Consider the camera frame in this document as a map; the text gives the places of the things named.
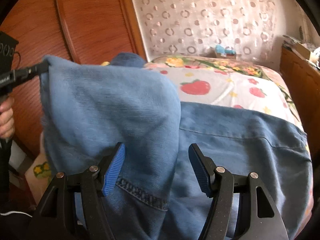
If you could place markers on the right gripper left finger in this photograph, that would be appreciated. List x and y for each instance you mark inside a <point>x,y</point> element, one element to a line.
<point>72,206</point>

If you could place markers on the folded blue jeans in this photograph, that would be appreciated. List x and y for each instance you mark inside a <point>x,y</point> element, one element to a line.
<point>128,60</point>

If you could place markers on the person left hand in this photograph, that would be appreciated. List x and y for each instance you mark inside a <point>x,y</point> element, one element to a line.
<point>7,128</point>

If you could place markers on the cardboard box on cabinet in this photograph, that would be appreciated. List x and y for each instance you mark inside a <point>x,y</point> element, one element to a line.
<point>304,52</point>

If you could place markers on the blue denim jeans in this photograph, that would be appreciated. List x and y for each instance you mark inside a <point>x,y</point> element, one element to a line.
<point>88,109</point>

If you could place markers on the wooden sideboard cabinet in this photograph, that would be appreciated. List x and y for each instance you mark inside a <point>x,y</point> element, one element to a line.
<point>302,81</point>

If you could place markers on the floral bed sheet mattress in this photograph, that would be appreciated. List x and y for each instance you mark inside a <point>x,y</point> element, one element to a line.
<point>212,83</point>

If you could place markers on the circle patterned curtain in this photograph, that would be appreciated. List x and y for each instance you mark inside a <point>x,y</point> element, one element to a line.
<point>198,27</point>

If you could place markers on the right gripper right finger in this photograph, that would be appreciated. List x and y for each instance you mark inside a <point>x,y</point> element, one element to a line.
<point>258,216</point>

